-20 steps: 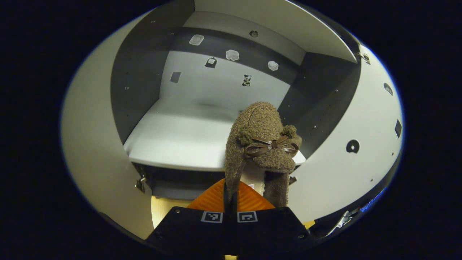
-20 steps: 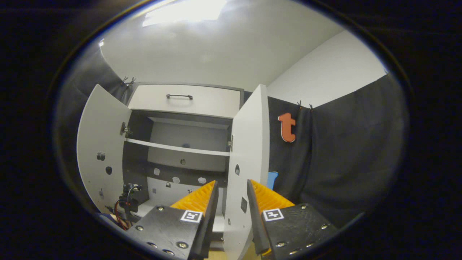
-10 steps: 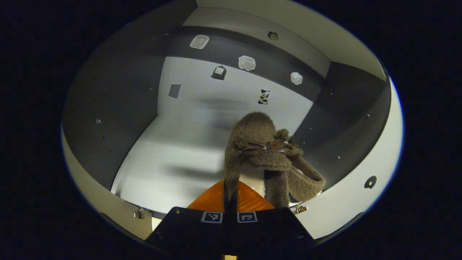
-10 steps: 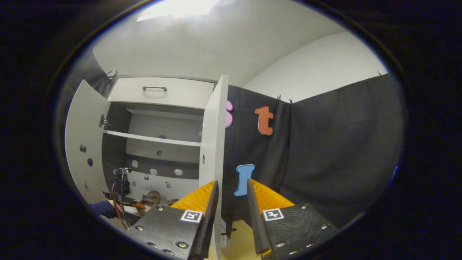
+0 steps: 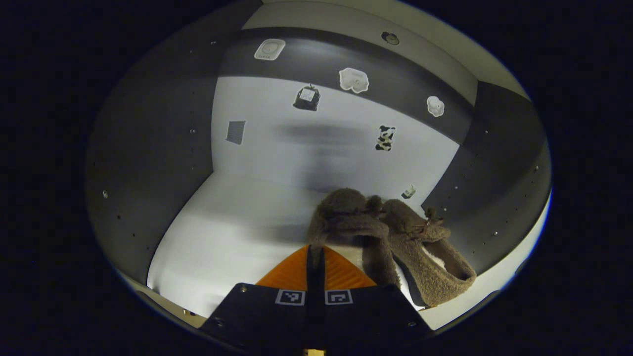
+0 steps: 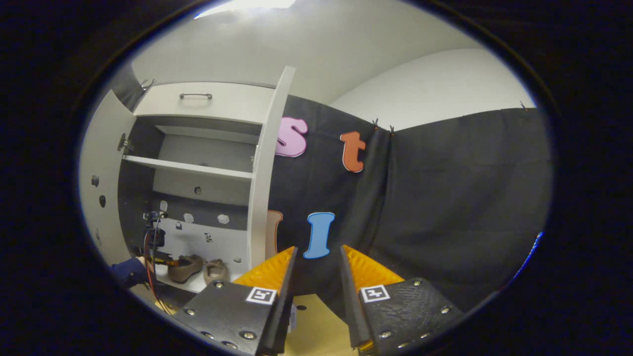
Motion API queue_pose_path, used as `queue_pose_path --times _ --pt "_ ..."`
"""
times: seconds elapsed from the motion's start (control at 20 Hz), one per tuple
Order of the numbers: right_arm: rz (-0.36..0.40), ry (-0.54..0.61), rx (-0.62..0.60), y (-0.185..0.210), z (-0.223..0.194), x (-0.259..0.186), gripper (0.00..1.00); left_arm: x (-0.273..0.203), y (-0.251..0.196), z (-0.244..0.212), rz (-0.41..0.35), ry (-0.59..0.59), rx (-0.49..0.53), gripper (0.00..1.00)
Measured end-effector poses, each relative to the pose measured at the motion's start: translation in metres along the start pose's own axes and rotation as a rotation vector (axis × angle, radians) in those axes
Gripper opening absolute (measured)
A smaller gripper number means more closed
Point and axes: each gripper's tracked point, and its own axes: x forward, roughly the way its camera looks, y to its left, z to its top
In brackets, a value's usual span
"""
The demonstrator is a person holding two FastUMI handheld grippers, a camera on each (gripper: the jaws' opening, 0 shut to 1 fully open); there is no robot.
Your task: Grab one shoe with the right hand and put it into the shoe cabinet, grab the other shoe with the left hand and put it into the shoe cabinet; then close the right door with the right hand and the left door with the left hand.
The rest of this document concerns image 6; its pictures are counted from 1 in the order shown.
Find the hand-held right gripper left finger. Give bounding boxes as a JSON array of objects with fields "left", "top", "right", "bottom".
[{"left": 173, "top": 246, "right": 298, "bottom": 356}]

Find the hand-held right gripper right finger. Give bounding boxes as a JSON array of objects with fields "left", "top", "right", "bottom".
[{"left": 339, "top": 245, "right": 465, "bottom": 354}]

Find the beige shoe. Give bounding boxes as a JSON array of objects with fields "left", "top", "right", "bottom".
[
  {"left": 204, "top": 259, "right": 229, "bottom": 286},
  {"left": 167, "top": 254, "right": 204, "bottom": 284}
]

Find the white cabinet door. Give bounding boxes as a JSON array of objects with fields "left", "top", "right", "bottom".
[
  {"left": 79, "top": 89, "right": 136, "bottom": 267},
  {"left": 246, "top": 66, "right": 297, "bottom": 272}
]

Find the white shoe cabinet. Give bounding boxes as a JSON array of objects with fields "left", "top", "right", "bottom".
[{"left": 79, "top": 66, "right": 297, "bottom": 317}]

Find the white cabinet shelf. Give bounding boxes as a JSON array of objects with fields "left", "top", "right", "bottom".
[{"left": 123, "top": 155, "right": 254, "bottom": 179}]

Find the white cabinet drawer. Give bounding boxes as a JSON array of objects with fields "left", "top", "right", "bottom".
[{"left": 134, "top": 82, "right": 277, "bottom": 124}]

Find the ceiling light panel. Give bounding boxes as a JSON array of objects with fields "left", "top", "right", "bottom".
[{"left": 193, "top": 0, "right": 297, "bottom": 19}]

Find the red gripper cable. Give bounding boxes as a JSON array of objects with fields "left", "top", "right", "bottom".
[{"left": 142, "top": 228, "right": 173, "bottom": 315}]

